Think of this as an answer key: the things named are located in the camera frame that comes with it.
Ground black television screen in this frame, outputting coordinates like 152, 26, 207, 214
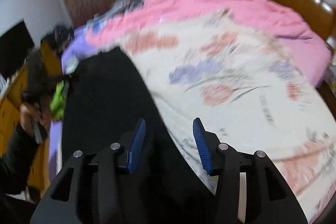
0, 20, 35, 80

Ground yellow wooden cabinet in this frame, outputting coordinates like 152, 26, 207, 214
1, 40, 62, 196

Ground person's left hand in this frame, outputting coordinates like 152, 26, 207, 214
20, 96, 52, 137

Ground grey striped clothing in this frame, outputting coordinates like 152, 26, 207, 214
87, 0, 145, 26

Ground floral white bed sheet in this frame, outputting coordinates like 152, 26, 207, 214
116, 11, 335, 223

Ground purple bed sheet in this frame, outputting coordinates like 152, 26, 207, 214
49, 24, 98, 181

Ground green cloth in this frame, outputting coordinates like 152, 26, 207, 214
50, 81, 70, 121

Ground black pants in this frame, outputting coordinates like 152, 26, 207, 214
62, 48, 215, 223

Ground pink quilt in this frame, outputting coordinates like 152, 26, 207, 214
85, 0, 331, 86

